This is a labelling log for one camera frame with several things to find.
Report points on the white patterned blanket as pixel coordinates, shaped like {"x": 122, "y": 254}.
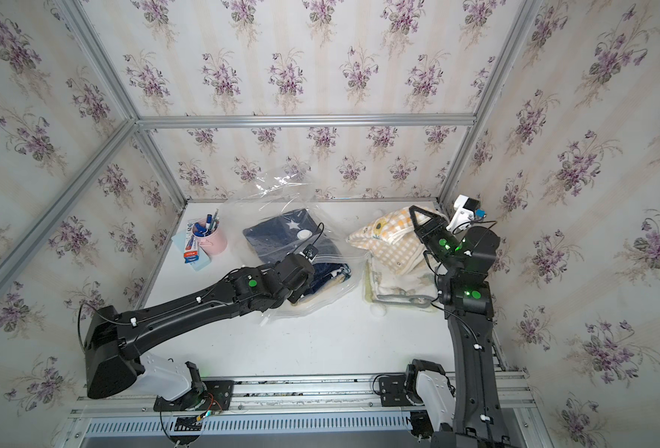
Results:
{"x": 413, "y": 289}

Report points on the navy blue star blanket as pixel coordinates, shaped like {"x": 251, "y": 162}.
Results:
{"x": 273, "y": 239}

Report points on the light blue box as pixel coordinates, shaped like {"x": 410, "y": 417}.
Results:
{"x": 185, "y": 241}

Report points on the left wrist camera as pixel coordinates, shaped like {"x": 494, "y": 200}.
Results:
{"x": 310, "y": 252}

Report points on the pink pen cup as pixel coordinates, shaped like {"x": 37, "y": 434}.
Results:
{"x": 213, "y": 245}

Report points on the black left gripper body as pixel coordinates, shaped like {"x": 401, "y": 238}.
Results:
{"x": 293, "y": 295}

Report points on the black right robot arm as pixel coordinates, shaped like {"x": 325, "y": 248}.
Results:
{"x": 465, "y": 410}

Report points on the white vacuum bag valve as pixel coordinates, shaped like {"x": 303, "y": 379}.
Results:
{"x": 303, "y": 235}

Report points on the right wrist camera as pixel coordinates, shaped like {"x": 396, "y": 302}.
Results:
{"x": 467, "y": 211}

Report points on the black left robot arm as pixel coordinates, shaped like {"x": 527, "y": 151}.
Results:
{"x": 117, "y": 343}

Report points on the aluminium mounting rail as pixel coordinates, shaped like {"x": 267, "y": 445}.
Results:
{"x": 262, "y": 395}

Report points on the light green blanket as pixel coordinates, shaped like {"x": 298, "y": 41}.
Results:
{"x": 376, "y": 308}

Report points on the orange checkered blanket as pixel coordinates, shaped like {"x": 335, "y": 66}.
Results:
{"x": 391, "y": 239}

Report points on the aluminium frame crossbar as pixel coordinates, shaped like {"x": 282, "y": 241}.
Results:
{"x": 301, "y": 121}

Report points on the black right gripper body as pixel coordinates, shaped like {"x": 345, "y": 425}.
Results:
{"x": 447, "y": 246}

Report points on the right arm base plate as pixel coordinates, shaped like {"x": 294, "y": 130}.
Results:
{"x": 391, "y": 390}

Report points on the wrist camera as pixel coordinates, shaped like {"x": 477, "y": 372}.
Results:
{"x": 467, "y": 211}
{"x": 310, "y": 252}

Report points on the clear plastic vacuum bag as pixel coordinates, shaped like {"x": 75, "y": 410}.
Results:
{"x": 274, "y": 193}

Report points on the blue pens in cup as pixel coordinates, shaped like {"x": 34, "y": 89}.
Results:
{"x": 206, "y": 226}

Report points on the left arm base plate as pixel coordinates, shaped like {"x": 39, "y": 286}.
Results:
{"x": 214, "y": 396}

